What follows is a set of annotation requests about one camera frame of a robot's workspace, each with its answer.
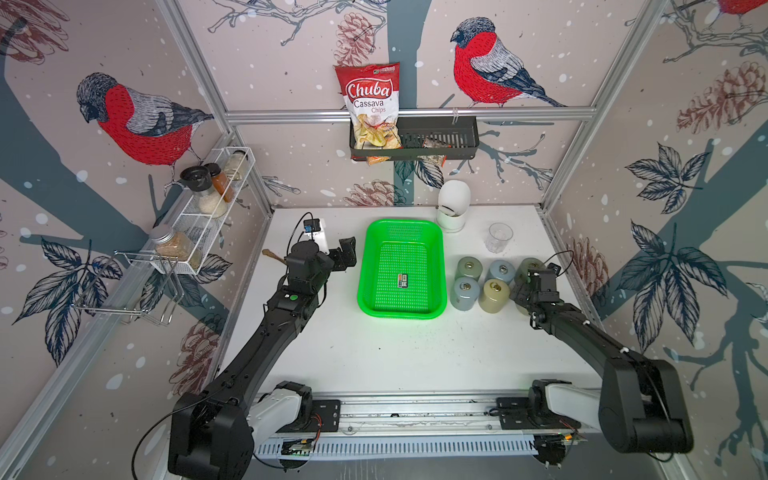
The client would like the black lid spice grinder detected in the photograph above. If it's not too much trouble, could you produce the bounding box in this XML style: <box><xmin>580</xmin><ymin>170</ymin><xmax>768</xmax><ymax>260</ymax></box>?
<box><xmin>180</xmin><ymin>165</ymin><xmax>227</xmax><ymax>218</ymax></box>

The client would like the green plastic mesh basket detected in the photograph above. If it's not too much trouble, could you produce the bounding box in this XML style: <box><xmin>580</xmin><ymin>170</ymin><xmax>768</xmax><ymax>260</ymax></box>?
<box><xmin>357</xmin><ymin>219</ymin><xmax>448</xmax><ymax>320</ymax></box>

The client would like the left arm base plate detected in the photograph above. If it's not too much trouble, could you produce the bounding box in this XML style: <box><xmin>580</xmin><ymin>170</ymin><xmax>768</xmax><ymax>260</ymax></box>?
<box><xmin>277</xmin><ymin>399</ymin><xmax>341</xmax><ymax>434</ymax></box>

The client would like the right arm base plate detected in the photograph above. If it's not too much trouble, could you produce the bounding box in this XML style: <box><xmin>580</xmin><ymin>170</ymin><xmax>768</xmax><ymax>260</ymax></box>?
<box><xmin>487</xmin><ymin>397</ymin><xmax>582</xmax><ymax>431</ymax></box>

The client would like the orange spice bottle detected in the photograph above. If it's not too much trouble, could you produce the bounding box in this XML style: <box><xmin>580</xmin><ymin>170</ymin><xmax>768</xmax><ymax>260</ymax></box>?
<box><xmin>204</xmin><ymin>163</ymin><xmax>235</xmax><ymax>203</ymax></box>

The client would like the blue-grey tea canister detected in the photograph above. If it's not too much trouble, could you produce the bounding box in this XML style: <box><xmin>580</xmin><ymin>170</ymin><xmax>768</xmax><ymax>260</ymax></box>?
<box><xmin>450</xmin><ymin>277</ymin><xmax>480</xmax><ymax>311</ymax></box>
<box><xmin>485</xmin><ymin>259</ymin><xmax>516</xmax><ymax>284</ymax></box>

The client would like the red cassava chips bag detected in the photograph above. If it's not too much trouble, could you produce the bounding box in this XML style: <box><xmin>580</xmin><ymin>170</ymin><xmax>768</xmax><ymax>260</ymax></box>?
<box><xmin>335</xmin><ymin>62</ymin><xmax>402</xmax><ymax>151</ymax></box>

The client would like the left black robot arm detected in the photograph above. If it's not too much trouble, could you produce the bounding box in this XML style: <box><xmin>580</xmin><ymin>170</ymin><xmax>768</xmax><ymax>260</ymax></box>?
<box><xmin>168</xmin><ymin>237</ymin><xmax>357</xmax><ymax>479</ymax></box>

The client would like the glass jar with brown spice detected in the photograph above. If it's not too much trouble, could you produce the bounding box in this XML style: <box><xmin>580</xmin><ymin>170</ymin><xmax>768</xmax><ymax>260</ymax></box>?
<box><xmin>149</xmin><ymin>225</ymin><xmax>193</xmax><ymax>261</ymax></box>

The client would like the white pale spice bottle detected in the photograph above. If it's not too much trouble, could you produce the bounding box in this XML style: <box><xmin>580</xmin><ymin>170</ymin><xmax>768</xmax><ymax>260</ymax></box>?
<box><xmin>223</xmin><ymin>150</ymin><xmax>249</xmax><ymax>182</ymax></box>

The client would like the black wall basket shelf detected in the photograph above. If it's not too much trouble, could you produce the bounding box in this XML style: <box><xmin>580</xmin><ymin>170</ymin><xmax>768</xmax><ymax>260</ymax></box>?
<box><xmin>349</xmin><ymin>116</ymin><xmax>479</xmax><ymax>161</ymax></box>

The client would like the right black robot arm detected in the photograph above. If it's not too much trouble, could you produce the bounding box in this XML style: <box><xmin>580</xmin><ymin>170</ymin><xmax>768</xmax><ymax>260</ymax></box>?
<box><xmin>510</xmin><ymin>266</ymin><xmax>694</xmax><ymax>454</ymax></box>

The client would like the white wire spice rack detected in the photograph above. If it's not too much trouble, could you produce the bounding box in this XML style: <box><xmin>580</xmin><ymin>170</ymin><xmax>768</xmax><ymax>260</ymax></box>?
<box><xmin>70</xmin><ymin>146</ymin><xmax>255</xmax><ymax>326</ymax></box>

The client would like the green tea canister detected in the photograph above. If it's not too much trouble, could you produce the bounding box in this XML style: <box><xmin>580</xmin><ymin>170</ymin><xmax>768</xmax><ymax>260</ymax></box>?
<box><xmin>515</xmin><ymin>257</ymin><xmax>546</xmax><ymax>285</ymax></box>
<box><xmin>455</xmin><ymin>256</ymin><xmax>483</xmax><ymax>282</ymax></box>

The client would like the iridescent butter knife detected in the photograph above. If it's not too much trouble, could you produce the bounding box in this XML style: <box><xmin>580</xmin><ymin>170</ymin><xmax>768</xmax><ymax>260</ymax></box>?
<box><xmin>261</xmin><ymin>249</ymin><xmax>287</xmax><ymax>265</ymax></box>

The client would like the snack packet in black shelf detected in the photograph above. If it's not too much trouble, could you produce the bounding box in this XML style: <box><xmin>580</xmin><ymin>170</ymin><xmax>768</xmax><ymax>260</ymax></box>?
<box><xmin>419</xmin><ymin>136</ymin><xmax>448</xmax><ymax>168</ymax></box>

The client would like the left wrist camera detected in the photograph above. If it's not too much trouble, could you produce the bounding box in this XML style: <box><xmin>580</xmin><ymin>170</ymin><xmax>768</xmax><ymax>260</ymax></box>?
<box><xmin>299</xmin><ymin>218</ymin><xmax>329</xmax><ymax>254</ymax></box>

